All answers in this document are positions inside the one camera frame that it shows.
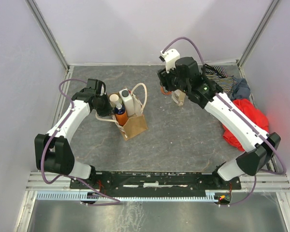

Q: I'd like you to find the white bottle black cap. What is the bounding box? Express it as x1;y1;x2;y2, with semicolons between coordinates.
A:
119;88;135;117

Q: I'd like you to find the aluminium frame rail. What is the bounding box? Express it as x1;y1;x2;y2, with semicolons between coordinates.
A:
26;172;290;192

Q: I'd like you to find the blue cable duct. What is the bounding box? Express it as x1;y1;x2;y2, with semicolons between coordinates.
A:
36;191;218;203

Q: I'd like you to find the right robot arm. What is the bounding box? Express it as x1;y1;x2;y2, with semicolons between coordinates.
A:
157;53;281;181

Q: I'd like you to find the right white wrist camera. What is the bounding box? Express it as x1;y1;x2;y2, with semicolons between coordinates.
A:
160;49;180;73

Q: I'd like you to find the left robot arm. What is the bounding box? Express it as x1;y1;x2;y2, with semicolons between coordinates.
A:
34;79;113;184

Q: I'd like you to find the dark blue small bottle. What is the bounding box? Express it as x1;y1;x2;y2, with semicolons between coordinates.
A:
114;104;128;126

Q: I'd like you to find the striped dark garment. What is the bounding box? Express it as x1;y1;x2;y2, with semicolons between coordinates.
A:
205;64;229;78

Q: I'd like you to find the cream cap bottle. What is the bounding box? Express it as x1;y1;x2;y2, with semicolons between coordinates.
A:
109;94;121;108

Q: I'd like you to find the blue-grey cloth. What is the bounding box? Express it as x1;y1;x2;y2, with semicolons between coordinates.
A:
231;77;251;101

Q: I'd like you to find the clear bottle white cap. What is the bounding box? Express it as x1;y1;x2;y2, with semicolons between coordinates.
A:
171;89;186;106

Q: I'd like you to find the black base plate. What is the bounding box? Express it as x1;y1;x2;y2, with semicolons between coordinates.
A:
69;170;241;198

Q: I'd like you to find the red cloth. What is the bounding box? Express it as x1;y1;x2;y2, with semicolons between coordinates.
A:
223;99;269;151

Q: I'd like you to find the striped shirt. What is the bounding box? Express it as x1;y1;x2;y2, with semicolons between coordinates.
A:
215;77;237;99

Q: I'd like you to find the canvas tote bag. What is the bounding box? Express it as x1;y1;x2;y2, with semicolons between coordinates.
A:
95;83;148;141

